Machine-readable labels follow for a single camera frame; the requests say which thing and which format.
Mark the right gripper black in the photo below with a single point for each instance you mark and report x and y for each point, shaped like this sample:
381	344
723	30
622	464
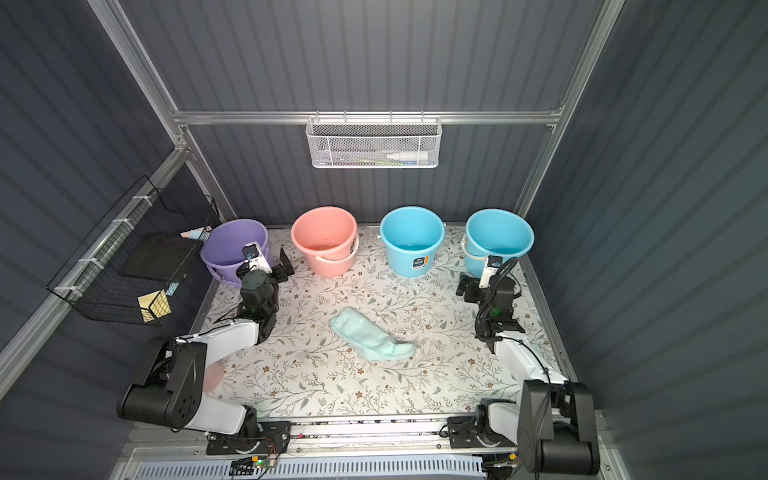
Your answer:
487	288

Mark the blue bucket with label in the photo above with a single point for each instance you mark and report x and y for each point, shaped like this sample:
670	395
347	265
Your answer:
412	236

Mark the light green cloth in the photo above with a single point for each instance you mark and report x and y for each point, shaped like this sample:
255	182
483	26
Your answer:
370	341

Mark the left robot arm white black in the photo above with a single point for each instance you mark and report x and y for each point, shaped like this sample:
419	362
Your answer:
168	386

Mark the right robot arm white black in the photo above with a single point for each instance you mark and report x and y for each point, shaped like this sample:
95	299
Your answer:
550	427

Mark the pink plastic bucket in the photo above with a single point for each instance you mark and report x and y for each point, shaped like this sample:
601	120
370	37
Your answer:
328	238

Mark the purple plastic bucket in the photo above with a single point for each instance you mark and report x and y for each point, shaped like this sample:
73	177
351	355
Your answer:
222	252

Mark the pastel card in basket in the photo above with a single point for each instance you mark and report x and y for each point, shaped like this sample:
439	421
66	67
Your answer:
199	234

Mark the white ventilation grille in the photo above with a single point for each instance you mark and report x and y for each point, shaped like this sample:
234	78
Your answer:
441	466

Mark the blue bucket white handle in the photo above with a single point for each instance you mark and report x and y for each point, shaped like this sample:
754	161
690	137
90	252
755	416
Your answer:
495	232

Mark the white wire wall basket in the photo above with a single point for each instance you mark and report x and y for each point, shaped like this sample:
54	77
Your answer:
365	145

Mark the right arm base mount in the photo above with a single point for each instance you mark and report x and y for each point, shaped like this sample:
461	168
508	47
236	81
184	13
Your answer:
467	432

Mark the black wire side basket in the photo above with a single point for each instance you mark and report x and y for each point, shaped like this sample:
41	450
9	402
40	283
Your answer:
141	271

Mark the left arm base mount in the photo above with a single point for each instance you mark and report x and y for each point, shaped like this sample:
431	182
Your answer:
263	438

